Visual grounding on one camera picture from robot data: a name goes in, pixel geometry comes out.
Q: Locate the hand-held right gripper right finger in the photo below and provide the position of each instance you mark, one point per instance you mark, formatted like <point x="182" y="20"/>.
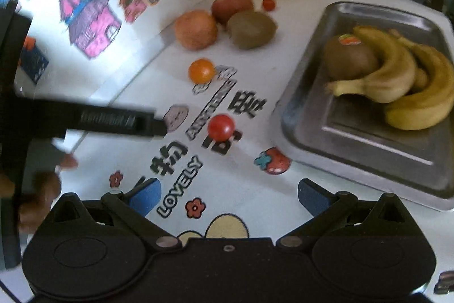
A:
<point x="314" y="196"/>

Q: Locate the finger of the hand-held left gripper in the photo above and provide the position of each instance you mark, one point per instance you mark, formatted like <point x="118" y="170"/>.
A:
<point x="152" y="125"/>

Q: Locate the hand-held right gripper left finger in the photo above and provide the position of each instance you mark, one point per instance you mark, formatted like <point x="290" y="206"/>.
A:
<point x="147" y="198"/>

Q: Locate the metal tray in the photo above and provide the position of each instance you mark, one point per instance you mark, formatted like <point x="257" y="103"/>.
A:
<point x="354" y="146"/>

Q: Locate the large red cherry tomato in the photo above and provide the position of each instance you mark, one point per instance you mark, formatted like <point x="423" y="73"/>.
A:
<point x="220" y="126"/>

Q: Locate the orange cherry tomato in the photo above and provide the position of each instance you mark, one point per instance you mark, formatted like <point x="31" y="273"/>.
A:
<point x="201" y="71"/>

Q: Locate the orange-red apple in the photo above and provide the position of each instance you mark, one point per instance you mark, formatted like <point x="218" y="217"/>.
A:
<point x="195" y="31"/>

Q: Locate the plain brown kiwi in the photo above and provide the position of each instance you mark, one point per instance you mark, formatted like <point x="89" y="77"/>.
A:
<point x="251" y="29"/>

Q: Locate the kiwi with sticker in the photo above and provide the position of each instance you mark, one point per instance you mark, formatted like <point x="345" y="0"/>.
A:
<point x="347" y="60"/>

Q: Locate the dark red apple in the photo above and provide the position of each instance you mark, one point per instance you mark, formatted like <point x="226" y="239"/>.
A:
<point x="230" y="4"/>

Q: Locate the small red cherry tomato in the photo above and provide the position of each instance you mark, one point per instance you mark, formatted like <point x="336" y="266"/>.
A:
<point x="268" y="4"/>

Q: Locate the person's left hand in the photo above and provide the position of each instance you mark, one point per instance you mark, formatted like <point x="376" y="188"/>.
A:
<point x="46" y="189"/>

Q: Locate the white printed table cover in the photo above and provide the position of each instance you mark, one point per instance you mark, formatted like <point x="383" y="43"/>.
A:
<point x="248" y="189"/>

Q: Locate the colourful houses drawing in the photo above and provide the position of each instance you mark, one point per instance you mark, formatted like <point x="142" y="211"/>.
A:
<point x="99" y="22"/>

